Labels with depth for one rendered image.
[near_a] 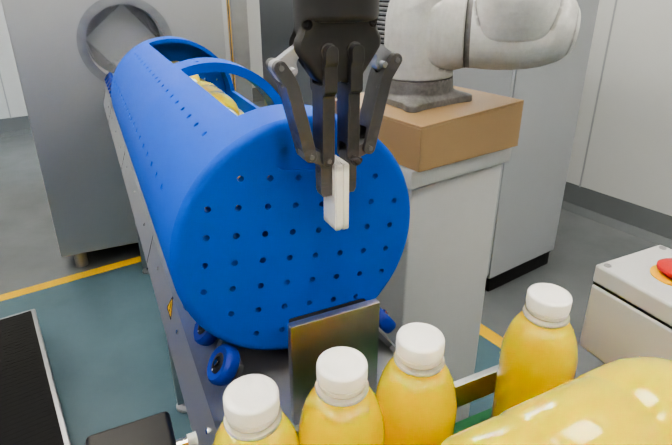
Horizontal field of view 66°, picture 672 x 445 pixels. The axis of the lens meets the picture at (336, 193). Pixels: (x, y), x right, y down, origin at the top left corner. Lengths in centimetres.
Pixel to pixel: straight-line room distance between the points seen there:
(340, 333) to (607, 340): 27
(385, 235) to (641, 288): 27
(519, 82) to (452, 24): 111
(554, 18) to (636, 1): 223
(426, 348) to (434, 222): 77
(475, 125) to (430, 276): 37
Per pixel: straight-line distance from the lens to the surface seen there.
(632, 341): 58
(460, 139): 112
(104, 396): 212
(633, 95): 336
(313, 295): 61
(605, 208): 354
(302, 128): 47
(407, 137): 106
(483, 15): 112
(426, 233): 117
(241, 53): 194
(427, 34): 114
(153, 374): 214
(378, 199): 59
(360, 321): 55
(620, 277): 57
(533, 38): 113
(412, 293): 123
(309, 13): 45
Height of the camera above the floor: 136
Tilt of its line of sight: 23 degrees down
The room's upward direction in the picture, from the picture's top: straight up
